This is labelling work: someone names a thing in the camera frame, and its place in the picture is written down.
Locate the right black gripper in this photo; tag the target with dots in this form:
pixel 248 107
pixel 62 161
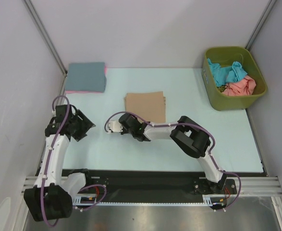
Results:
pixel 124 130

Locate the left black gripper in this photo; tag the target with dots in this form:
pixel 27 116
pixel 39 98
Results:
pixel 86 124

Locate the beige t-shirt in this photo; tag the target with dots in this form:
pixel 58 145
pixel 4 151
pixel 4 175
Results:
pixel 149 106

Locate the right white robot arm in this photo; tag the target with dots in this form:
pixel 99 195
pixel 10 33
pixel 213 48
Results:
pixel 191 138

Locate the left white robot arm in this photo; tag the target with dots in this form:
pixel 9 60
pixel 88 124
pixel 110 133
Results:
pixel 50 198

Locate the folded pink t-shirt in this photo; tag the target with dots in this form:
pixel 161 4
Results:
pixel 83 91

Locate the folded grey-blue t-shirt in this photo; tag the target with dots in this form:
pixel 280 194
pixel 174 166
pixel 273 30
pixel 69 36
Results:
pixel 86 77

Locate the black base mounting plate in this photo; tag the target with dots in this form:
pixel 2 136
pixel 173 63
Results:
pixel 153 186

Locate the dark green patterned garment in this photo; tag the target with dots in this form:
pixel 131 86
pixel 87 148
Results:
pixel 222 88

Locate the teal crumpled t-shirt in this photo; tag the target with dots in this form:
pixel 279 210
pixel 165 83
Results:
pixel 228 74

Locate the olive green plastic bin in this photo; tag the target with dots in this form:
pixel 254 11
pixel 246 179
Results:
pixel 225 56

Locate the salmon pink crumpled t-shirt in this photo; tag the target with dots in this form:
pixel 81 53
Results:
pixel 244 87

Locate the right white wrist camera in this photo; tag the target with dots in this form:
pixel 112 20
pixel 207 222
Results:
pixel 114 126

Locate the left white cable duct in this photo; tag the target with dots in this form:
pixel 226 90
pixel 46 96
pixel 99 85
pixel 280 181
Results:
pixel 86 199

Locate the white cable duct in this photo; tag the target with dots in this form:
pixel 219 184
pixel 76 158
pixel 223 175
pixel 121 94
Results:
pixel 214 200
pixel 86 199

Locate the left aluminium corner post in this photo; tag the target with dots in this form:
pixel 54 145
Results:
pixel 44 34

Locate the aluminium corner post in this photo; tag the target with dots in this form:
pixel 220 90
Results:
pixel 264 17
pixel 44 34

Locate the right white cable duct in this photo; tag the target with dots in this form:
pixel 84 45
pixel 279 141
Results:
pixel 214 200

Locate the right aluminium corner post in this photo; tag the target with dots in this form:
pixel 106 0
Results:
pixel 264 17

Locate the aluminium extrusion rail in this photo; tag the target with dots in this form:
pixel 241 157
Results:
pixel 250 186

